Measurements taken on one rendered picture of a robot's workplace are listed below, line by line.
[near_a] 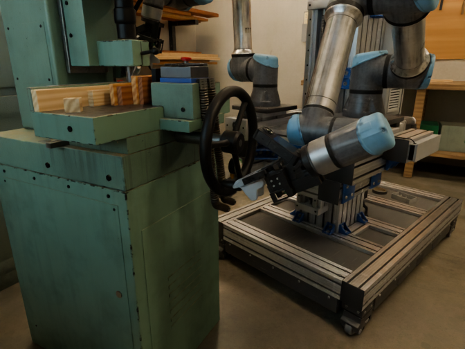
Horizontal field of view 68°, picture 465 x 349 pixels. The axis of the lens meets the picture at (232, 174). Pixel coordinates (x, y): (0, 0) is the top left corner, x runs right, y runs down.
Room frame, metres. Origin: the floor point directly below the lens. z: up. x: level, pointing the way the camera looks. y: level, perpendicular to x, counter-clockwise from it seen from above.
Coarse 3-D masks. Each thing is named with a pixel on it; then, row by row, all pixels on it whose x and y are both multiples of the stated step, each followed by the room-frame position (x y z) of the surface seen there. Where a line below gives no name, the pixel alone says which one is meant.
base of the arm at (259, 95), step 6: (258, 84) 1.62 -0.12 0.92; (264, 84) 1.61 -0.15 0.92; (270, 84) 1.61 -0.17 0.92; (276, 84) 1.63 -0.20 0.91; (258, 90) 1.62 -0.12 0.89; (264, 90) 1.60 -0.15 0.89; (270, 90) 1.61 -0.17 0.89; (276, 90) 1.63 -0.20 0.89; (252, 96) 1.63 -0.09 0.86; (258, 96) 1.61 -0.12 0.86; (264, 96) 1.60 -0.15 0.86; (270, 96) 1.60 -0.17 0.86; (276, 96) 1.62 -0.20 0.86; (258, 102) 1.60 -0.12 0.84; (264, 102) 1.59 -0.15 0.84; (270, 102) 1.59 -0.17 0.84; (276, 102) 1.61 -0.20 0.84
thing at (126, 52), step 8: (112, 40) 1.03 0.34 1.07; (120, 40) 1.01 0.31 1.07; (128, 40) 1.00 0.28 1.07; (136, 40) 1.01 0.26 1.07; (144, 40) 1.04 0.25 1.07; (104, 48) 1.04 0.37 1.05; (112, 48) 1.03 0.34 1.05; (120, 48) 1.01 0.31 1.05; (128, 48) 1.00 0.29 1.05; (136, 48) 1.01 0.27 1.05; (144, 48) 1.03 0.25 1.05; (104, 56) 1.04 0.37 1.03; (112, 56) 1.03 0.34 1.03; (120, 56) 1.01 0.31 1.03; (128, 56) 1.00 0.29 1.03; (136, 56) 1.00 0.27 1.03; (144, 56) 1.03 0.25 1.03; (104, 64) 1.04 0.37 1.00; (112, 64) 1.03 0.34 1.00; (120, 64) 1.01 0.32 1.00; (128, 64) 1.00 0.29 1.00; (136, 64) 1.00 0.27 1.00; (144, 64) 1.03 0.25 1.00
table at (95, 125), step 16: (32, 112) 0.81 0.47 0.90; (48, 112) 0.79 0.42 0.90; (64, 112) 0.79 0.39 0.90; (80, 112) 0.79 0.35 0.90; (96, 112) 0.79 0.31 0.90; (112, 112) 0.79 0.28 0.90; (128, 112) 0.81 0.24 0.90; (144, 112) 0.85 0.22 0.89; (160, 112) 0.90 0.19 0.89; (224, 112) 1.21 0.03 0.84; (48, 128) 0.79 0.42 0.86; (64, 128) 0.76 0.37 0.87; (80, 128) 0.73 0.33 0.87; (96, 128) 0.72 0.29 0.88; (112, 128) 0.76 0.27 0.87; (128, 128) 0.80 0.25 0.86; (144, 128) 0.85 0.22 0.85; (160, 128) 0.90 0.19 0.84; (176, 128) 0.87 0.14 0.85; (192, 128) 0.87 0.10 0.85; (96, 144) 0.72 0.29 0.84
